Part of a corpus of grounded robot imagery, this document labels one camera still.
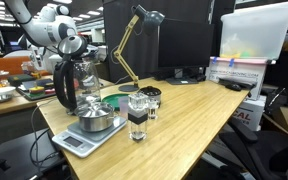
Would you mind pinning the white box with pink lid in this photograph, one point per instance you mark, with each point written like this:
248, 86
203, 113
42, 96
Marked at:
234, 75

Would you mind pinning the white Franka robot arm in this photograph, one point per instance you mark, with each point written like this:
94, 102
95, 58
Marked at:
44, 28

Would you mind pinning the small glass shaker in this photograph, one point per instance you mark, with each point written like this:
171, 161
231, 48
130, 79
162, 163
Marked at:
153, 110

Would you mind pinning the clear plastic storage bin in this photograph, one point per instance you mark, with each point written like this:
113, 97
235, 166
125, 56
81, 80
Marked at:
257, 33

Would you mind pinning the dark green book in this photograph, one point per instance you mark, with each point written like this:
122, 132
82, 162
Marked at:
19, 79

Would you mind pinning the black computer monitor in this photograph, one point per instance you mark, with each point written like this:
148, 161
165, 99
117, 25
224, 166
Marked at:
184, 43

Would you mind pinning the black office chair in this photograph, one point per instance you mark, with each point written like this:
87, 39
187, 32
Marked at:
250, 150

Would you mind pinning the white cardboard box red print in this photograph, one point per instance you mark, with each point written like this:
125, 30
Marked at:
250, 115

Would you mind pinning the orange sofa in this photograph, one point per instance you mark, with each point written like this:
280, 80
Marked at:
4, 65

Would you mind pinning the steel pot with lid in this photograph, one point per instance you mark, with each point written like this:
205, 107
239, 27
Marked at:
94, 121

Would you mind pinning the yellow green sponge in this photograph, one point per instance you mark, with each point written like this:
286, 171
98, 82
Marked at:
36, 89

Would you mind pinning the pink plastic cup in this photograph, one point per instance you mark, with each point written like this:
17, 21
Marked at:
123, 106

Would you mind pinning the black keyboard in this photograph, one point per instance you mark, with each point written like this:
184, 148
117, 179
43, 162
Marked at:
248, 84

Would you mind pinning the background computer monitor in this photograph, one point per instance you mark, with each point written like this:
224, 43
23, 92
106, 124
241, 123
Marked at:
4, 40

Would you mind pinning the black round tin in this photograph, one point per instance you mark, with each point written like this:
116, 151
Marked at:
150, 91

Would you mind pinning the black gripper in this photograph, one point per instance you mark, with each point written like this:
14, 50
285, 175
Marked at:
91, 50

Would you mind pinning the green plate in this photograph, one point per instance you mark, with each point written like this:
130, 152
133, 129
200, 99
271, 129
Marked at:
110, 99

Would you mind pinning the black computer mouse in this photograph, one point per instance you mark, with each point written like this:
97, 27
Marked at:
233, 87

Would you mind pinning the white kitchen scale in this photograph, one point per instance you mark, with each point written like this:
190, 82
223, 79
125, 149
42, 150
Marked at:
84, 143

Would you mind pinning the small glass jar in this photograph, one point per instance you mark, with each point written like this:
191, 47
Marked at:
2, 77

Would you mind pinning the black tray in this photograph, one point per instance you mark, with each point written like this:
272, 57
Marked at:
27, 95

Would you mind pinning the white bowl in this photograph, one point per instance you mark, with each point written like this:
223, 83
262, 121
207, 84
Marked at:
0, 90

